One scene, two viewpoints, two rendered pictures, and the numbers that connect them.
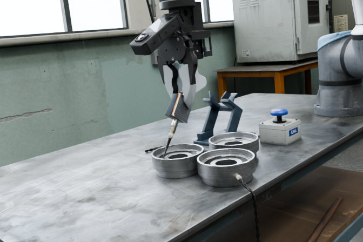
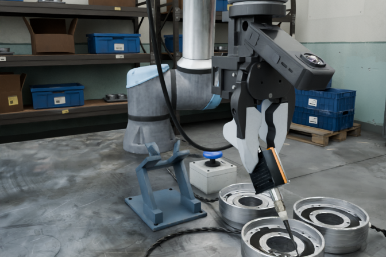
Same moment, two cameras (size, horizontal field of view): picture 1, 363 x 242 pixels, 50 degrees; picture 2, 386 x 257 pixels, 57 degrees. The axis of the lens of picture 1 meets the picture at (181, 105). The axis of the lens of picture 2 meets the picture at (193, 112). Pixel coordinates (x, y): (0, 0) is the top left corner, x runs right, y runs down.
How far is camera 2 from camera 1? 0.89 m
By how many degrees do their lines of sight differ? 74
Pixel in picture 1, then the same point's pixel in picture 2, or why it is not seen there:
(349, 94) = (169, 127)
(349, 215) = not seen: hidden behind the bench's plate
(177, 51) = (280, 83)
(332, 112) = (163, 147)
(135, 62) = not seen: outside the picture
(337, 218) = not seen: hidden behind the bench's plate
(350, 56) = (184, 89)
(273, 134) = (223, 179)
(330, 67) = (157, 101)
